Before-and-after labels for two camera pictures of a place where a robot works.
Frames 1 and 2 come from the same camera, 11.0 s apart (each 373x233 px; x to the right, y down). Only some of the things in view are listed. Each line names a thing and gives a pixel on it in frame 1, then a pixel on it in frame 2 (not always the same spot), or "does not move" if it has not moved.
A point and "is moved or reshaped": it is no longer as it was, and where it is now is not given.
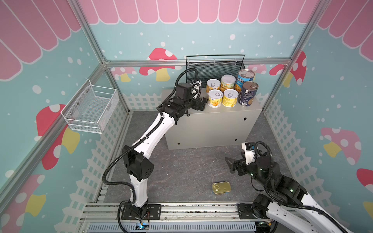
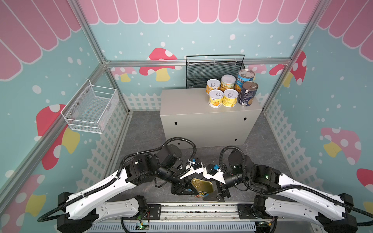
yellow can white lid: x=228 y=81 does not move
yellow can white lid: x=215 y=98 does not move
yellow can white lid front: x=229 y=97 does not move
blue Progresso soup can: x=244 y=75 does not move
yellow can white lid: x=212 y=84 does not move
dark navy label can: x=246 y=95 does not move
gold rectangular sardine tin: x=221 y=187 is moved or reshaped
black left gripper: x=197 y=107 → x=179 y=188
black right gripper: x=238 y=166 → x=220 y=191
